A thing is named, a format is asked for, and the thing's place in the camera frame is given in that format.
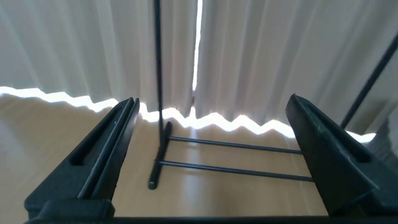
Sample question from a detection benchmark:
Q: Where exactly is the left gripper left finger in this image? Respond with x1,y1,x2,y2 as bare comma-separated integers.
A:
24,97,140,220

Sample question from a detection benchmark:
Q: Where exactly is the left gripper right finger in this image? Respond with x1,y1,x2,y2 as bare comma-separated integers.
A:
285,93,398,218

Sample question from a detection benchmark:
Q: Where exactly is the black clothes rack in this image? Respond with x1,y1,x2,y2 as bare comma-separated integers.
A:
148,0,398,190

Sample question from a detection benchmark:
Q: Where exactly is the beige curtain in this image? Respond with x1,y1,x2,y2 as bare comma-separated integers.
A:
0,0,398,144

